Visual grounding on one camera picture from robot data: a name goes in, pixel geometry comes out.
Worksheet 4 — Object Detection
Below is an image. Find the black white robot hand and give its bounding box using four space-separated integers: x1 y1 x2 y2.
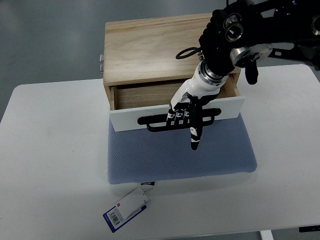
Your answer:
166 60 228 151

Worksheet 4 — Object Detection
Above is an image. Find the black drawer handle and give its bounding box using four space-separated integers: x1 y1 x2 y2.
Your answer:
137 108 222 132

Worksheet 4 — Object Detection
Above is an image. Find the white drawer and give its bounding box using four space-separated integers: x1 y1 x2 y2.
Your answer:
109 73 245 132

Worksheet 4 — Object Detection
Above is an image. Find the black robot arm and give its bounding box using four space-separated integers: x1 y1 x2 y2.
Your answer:
176 0 320 85

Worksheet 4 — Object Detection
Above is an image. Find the wooden drawer cabinet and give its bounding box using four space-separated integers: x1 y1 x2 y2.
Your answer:
102 12 241 111

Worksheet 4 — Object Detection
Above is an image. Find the blue mesh cushion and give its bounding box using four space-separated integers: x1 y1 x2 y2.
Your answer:
107 116 258 185

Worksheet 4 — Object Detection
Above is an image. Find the white blue product tag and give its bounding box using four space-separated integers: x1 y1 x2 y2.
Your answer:
103 187 149 233

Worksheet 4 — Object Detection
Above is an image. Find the white table leg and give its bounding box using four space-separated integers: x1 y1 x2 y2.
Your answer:
259 230 274 240

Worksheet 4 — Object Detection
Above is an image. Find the black table control panel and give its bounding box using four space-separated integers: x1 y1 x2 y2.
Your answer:
298 225 320 233

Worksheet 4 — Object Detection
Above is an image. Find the metal bracket behind cabinet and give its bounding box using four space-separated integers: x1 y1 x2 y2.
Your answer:
99 54 104 74

